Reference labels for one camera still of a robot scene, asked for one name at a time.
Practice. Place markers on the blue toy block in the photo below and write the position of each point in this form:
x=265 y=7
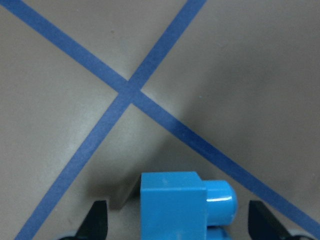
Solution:
x=182 y=206

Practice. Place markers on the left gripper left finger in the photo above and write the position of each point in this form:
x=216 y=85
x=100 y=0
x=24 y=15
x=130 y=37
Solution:
x=95 y=224

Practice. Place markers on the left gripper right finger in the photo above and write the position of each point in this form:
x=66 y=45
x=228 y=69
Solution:
x=263 y=225

